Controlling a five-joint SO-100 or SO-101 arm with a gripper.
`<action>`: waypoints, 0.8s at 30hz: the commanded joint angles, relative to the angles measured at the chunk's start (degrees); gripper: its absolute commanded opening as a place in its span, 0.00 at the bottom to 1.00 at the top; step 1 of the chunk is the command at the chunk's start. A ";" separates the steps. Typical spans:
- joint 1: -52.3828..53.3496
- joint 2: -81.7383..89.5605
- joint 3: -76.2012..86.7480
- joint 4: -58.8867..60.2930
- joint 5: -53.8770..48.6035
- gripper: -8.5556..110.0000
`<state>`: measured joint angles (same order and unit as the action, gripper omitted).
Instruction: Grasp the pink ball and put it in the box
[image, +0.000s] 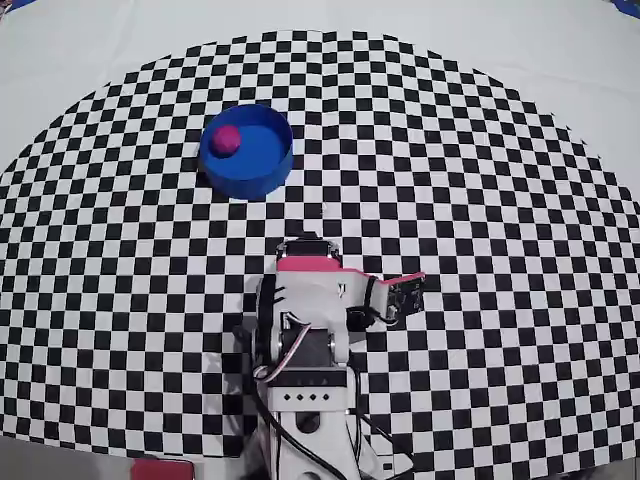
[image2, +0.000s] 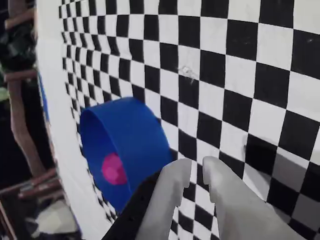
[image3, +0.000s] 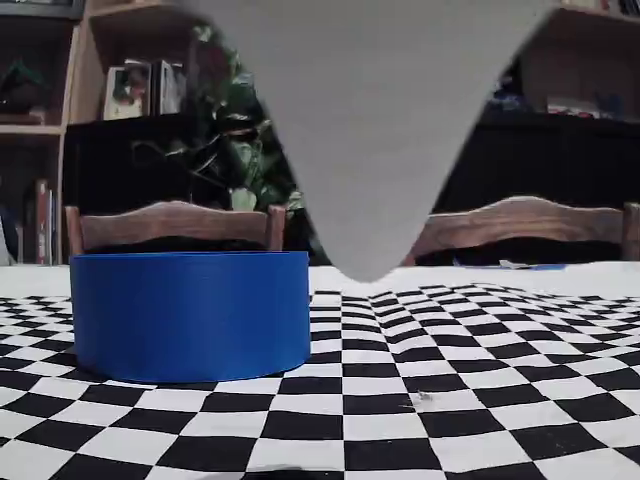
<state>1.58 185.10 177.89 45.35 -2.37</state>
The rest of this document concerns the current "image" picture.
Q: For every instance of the blue round box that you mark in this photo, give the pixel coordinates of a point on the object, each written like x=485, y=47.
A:
x=260, y=160

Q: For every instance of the wrist camera on pink mount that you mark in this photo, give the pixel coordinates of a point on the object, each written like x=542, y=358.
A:
x=407, y=297

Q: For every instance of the white table cover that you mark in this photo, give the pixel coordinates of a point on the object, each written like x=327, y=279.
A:
x=100, y=50

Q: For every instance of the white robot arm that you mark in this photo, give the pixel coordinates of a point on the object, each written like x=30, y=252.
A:
x=307, y=400

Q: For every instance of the pink faceted ball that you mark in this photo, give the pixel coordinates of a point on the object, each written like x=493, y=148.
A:
x=225, y=140

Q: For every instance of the black white checkerboard mat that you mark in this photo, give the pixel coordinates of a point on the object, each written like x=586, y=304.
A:
x=450, y=200

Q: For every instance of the red flat object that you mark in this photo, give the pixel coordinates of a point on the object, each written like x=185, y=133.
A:
x=162, y=471

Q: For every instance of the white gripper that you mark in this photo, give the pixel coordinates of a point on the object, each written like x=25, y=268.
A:
x=309, y=249

